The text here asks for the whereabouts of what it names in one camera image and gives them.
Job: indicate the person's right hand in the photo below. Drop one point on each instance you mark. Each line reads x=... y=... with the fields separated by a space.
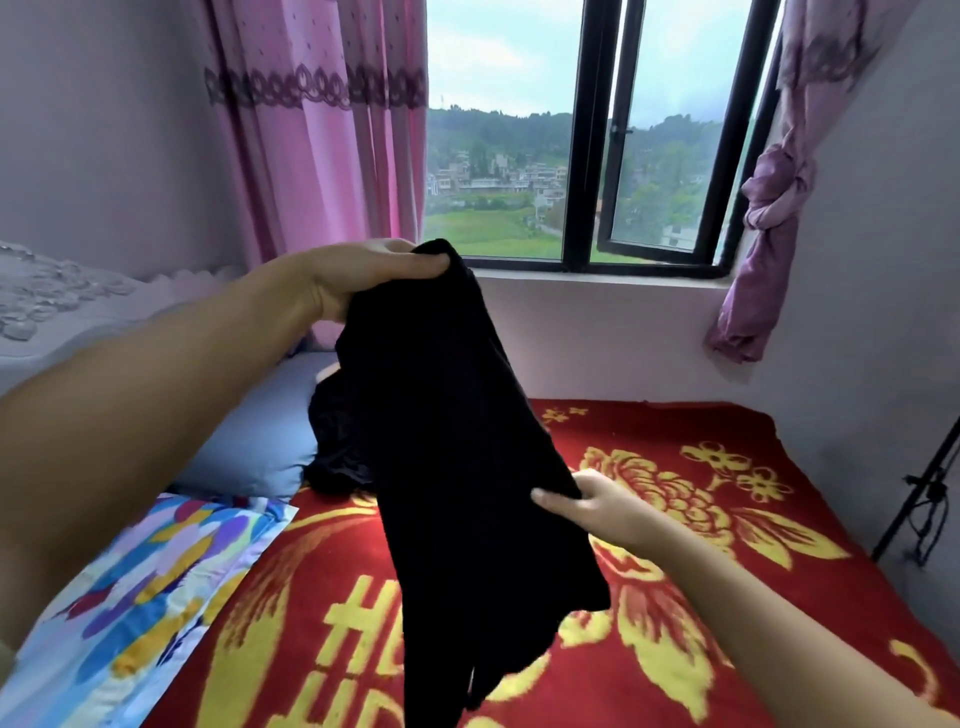
x=608 y=510

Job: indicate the person's left hand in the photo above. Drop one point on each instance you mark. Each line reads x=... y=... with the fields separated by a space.
x=353 y=270

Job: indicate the small black garment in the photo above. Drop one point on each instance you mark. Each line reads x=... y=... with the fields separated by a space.
x=450 y=450

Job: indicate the person's right forearm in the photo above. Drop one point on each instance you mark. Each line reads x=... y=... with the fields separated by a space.
x=780 y=645

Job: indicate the person's left forearm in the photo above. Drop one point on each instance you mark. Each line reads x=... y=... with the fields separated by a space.
x=135 y=435

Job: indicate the white bed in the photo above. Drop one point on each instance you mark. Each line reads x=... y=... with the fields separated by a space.
x=90 y=375

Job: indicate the wide pink curtain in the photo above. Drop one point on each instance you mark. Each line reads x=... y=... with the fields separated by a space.
x=315 y=135

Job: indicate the red bedsheet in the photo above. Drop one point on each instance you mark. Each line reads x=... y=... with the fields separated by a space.
x=720 y=600

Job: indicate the black framed window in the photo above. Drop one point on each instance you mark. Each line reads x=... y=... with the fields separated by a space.
x=495 y=165

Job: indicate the grey pillow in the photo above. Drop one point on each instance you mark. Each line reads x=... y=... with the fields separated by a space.
x=263 y=435

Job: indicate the white tufted headboard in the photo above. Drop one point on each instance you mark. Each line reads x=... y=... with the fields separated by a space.
x=83 y=308

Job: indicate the tied pink curtain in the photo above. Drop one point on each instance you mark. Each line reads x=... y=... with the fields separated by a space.
x=788 y=180

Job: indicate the colourful patterned pillow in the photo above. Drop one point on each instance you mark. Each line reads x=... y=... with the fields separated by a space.
x=135 y=600

